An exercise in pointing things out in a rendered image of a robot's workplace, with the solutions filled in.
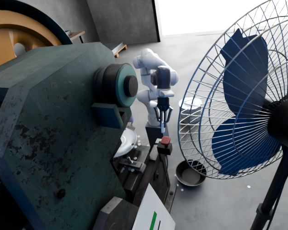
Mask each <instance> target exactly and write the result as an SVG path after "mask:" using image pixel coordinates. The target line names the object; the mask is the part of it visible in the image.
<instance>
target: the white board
mask: <svg viewBox="0 0 288 230"><path fill-rule="evenodd" d="M175 225H176V223H175V222H174V220H173V219H172V217H171V216H170V214H169V213H168V211H167V209H166V208H165V206H164V205H163V203H162V202H161V200H160V199H159V197H158V196H157V194H156V193H155V191H154V190H153V188H152V187H151V185H150V183H149V184H148V187H147V189H146V192H145V194H144V197H143V200H142V202H141V205H140V208H139V210H138V213H137V216H136V219H135V222H134V225H133V228H132V230H175Z"/></svg>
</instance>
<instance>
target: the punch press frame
mask: <svg viewBox="0 0 288 230"><path fill-rule="evenodd" d="M112 63H116V60H115V57H114V54H113V51H111V50H110V49H109V48H107V47H106V46H105V45H103V44H102V43H101V42H90V43H80V44H70V45H60V46H50V47H36V48H34V49H32V50H30V51H28V52H26V53H24V54H22V55H20V56H18V57H16V58H14V59H12V60H10V61H8V62H6V63H4V64H2V65H0V180H1V181H2V183H3V184H4V186H5V187H6V188H7V190H8V191H9V193H10V194H11V196H12V197H13V199H14V200H15V202H16V203H17V205H18V206H19V207H20V209H21V210H22V212H23V213H24V215H25V216H26V218H27V219H28V223H27V224H26V225H25V227H26V228H28V229H31V230H92V229H93V227H94V224H95V222H96V219H97V217H98V214H99V212H100V210H101V209H102V208H103V207H104V206H105V205H106V204H107V203H108V202H109V201H110V200H111V199H112V198H113V197H118V198H121V199H124V200H126V201H128V202H130V203H132V204H133V199H134V196H135V193H134V195H130V194H127V193H125V191H124V189H123V187H122V185H121V183H120V181H119V179H118V177H117V175H116V173H115V171H114V169H113V167H112V165H111V163H110V159H111V157H112V155H113V153H114V151H115V149H116V147H117V145H118V142H119V140H120V138H121V136H122V134H123V132H124V130H125V128H126V126H127V123H128V121H129V119H130V117H131V115H132V112H131V109H130V107H128V108H118V111H122V112H125V113H126V116H127V119H126V121H125V122H124V124H123V126H122V128H121V129H117V128H110V127H103V126H100V125H99V123H98V121H97V119H96V116H95V114H94V112H93V110H92V108H91V106H92V105H93V104H94V103H105V104H107V102H106V101H105V99H104V96H103V92H102V77H103V74H104V71H105V70H106V68H107V67H108V66H109V65H110V64H112Z"/></svg>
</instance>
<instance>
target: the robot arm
mask: <svg viewBox="0 0 288 230"><path fill-rule="evenodd" d="M133 65H134V67H135V68H136V69H140V75H141V81H142V84H143V85H144V86H147V87H149V89H146V90H141V91H139V92H138V93H137V96H136V97H137V99H138V101H139V102H142V103H143V104H144V105H145V106H146V108H147V111H148V115H147V117H148V120H147V122H148V123H149V124H150V125H151V126H158V125H160V127H161V133H164V132H165V128H166V123H168V122H169V121H170V117H171V113H172V111H173V108H171V107H170V104H169V102H170V97H174V93H173V92H172V90H171V86H174V85H175V84H176V83H177V82H178V80H179V75H178V74H177V72H176V71H175V70H173V69H172V68H171V67H170V66H169V65H168V64H167V63H166V62H165V61H163V60H161V59H160V58H159V57H158V55H157V54H155V53H153V52H152V51H151V50H150V49H148V48H146V49H144V50H143V51H142V52H141V55H140V56H136V57H134V58H133ZM152 70H156V71H155V72H152ZM153 100H157V103H156V102H155V101H153ZM168 109H169V113H168V117H167V110H168Z"/></svg>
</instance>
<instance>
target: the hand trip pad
mask: <svg viewBox="0 0 288 230"><path fill-rule="evenodd" d="M170 140H171V138H170V137H167V136H164V137H162V139H161V144H162V145H169V143H170Z"/></svg>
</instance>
